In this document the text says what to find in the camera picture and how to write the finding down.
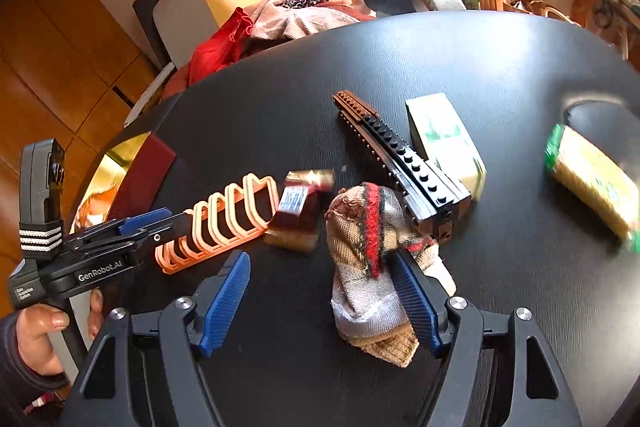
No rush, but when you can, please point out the red brown snack packet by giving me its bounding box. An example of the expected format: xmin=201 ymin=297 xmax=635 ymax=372
xmin=264 ymin=169 xmax=336 ymax=254

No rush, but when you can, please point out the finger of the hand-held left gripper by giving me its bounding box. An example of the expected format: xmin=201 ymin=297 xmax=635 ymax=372
xmin=72 ymin=229 xmax=173 ymax=265
xmin=67 ymin=207 xmax=193 ymax=248

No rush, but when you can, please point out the black brown brick toy gun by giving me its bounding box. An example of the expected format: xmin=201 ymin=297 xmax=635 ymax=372
xmin=333 ymin=90 xmax=472 ymax=241

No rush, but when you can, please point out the red cloth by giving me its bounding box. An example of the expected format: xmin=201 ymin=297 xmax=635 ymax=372
xmin=187 ymin=7 xmax=262 ymax=85

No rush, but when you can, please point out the pink garment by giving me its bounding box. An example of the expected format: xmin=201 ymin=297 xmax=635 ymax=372
xmin=249 ymin=0 xmax=377 ymax=42

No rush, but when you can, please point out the striped knitted sock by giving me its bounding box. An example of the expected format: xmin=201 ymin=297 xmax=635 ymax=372
xmin=325 ymin=182 xmax=457 ymax=369

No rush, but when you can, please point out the green white tissue pack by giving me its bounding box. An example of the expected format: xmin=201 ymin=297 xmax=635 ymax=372
xmin=405 ymin=93 xmax=488 ymax=202

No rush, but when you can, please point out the orange plastic rack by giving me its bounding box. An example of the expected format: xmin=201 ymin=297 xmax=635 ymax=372
xmin=154 ymin=174 xmax=282 ymax=276

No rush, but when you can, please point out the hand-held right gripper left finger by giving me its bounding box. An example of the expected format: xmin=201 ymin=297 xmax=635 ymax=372
xmin=60 ymin=251 xmax=251 ymax=427

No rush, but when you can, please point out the person's left hand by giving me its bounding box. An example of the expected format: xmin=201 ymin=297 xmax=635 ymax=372
xmin=15 ymin=288 xmax=104 ymax=378

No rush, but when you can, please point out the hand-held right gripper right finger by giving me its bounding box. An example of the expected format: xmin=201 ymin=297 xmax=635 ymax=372
xmin=391 ymin=251 xmax=583 ymax=427

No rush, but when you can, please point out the yellow green snack packet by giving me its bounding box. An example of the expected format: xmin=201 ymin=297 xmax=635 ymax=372
xmin=543 ymin=123 xmax=640 ymax=254

